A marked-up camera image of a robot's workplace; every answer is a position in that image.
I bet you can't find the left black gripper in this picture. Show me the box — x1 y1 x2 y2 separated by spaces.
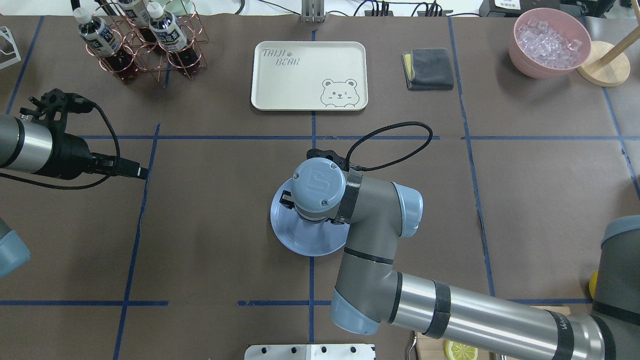
47 131 149 180

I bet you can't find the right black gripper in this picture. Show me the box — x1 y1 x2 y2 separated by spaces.
278 189 295 210

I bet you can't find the blue plate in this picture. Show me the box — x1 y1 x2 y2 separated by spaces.
270 179 350 257

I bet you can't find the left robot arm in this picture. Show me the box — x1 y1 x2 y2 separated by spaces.
0 115 148 180

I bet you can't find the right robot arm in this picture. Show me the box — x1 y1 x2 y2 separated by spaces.
279 156 639 360

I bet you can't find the cream bear tray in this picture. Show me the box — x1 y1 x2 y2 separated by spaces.
250 41 369 111

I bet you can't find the tea bottle left of rack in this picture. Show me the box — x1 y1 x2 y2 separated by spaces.
72 7 138 83

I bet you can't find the tea bottle right of rack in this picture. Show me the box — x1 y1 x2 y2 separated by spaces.
146 1 201 77

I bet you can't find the wooden cutting board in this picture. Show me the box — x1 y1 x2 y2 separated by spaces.
407 305 571 360

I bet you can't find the half lemon slice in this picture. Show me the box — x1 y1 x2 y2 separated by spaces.
443 340 479 360

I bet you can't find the pink bowl of ice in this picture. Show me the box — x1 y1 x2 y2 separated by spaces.
509 7 591 79

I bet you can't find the yellow lemon round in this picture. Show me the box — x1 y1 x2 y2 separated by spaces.
587 270 599 299

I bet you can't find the wooden stand base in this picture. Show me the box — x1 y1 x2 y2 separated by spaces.
577 27 640 87

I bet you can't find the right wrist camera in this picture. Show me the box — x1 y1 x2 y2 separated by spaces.
306 148 348 171

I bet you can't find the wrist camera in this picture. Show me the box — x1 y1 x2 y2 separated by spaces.
306 148 348 171
19 88 97 133

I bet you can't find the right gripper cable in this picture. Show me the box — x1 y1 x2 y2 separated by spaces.
344 121 434 172

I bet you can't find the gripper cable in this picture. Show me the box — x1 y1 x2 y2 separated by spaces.
344 121 434 172
0 100 122 191

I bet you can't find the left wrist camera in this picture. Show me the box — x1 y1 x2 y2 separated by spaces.
19 88 97 133

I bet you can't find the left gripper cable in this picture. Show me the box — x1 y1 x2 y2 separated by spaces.
0 100 122 191

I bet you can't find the copper wire bottle rack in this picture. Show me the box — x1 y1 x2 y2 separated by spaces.
73 0 209 83

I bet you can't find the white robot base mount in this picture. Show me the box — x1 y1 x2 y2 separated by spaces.
244 343 377 360

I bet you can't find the white wire rack corner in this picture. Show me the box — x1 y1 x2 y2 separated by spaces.
0 25 22 69

